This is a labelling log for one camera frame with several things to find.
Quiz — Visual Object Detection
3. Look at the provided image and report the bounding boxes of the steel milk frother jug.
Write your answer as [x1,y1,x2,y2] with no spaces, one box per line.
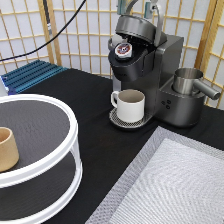
[173,68,221,100]

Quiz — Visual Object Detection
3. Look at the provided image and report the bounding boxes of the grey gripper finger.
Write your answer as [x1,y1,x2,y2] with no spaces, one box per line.
[116,0,127,15]
[150,0,158,12]

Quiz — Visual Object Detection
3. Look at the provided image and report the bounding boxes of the white two-tier round shelf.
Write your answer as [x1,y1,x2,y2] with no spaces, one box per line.
[0,94,83,224]

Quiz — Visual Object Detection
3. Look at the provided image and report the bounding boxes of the white ceramic mug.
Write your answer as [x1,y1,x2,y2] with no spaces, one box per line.
[111,89,145,123]

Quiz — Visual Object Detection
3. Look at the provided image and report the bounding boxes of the tan cylindrical cup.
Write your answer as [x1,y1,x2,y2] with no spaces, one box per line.
[0,127,19,172]

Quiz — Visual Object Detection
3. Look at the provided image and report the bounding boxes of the black cable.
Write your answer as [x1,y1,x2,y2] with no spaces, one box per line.
[0,0,88,63]

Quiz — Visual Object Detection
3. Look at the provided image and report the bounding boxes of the white coffee pod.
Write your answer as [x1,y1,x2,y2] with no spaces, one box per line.
[115,43,132,59]

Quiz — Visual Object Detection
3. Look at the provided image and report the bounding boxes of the grey woven placemat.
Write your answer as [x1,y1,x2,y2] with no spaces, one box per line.
[85,127,224,224]

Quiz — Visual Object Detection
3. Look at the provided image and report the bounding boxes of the wooden shoji screen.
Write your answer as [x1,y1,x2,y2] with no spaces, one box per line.
[0,0,224,110]

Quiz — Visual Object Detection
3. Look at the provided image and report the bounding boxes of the grey pod coffee machine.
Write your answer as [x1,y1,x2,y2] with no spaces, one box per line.
[106,0,207,130]

